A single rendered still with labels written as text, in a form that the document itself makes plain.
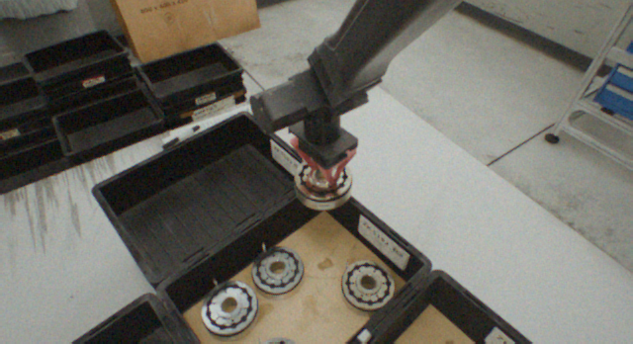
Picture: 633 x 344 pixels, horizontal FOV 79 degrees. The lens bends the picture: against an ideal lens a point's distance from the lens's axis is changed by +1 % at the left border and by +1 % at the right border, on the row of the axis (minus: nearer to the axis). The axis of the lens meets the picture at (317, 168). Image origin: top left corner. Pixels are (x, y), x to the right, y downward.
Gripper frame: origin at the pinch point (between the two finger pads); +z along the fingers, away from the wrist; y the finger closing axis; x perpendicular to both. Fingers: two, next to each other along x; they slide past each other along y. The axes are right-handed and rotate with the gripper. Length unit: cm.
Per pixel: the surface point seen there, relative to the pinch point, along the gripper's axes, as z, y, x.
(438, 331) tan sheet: 23.3, 27.7, 3.1
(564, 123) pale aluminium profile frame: 97, -4, 180
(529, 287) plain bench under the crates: 37, 34, 33
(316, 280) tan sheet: 22.6, 5.5, -7.3
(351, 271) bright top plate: 19.9, 9.7, -1.7
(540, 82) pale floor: 112, -39, 232
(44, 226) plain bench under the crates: 33, -58, -48
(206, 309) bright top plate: 18.7, -1.9, -27.3
